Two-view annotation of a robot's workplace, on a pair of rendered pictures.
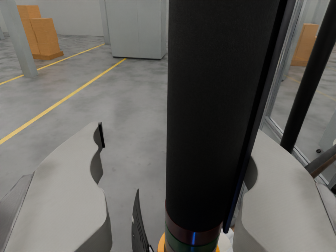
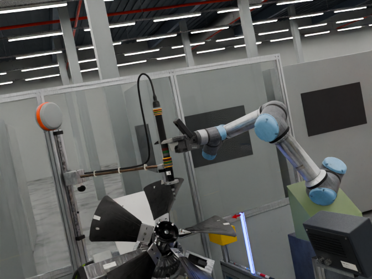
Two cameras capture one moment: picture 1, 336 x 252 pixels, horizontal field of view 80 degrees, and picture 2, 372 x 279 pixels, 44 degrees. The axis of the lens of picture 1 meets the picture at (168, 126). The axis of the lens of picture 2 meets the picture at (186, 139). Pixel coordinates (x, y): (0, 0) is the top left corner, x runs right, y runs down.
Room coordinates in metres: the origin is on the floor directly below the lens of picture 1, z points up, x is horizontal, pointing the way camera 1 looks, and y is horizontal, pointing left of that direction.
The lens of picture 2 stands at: (0.90, 2.06, 1.74)
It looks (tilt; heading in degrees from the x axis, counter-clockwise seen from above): 3 degrees down; 245
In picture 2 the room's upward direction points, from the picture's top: 11 degrees counter-clockwise
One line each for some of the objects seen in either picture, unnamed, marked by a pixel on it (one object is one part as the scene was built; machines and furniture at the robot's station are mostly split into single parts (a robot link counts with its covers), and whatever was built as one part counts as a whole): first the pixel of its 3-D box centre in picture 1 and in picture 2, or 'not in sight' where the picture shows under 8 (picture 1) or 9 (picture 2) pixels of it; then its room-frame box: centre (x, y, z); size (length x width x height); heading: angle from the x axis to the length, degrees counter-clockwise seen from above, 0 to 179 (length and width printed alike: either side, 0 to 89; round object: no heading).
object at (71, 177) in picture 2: not in sight; (74, 177); (0.43, -0.53, 1.52); 0.10 x 0.07 x 0.08; 125
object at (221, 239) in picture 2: not in sight; (222, 234); (-0.29, -0.31, 1.02); 0.16 x 0.10 x 0.11; 90
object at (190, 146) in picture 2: not in sight; (186, 141); (-0.04, 0.00, 1.61); 0.12 x 0.08 x 0.09; 179
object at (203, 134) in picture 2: not in sight; (200, 137); (-0.12, 0.00, 1.62); 0.08 x 0.05 x 0.08; 89
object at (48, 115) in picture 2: not in sight; (48, 116); (0.48, -0.61, 1.88); 0.17 x 0.15 x 0.16; 0
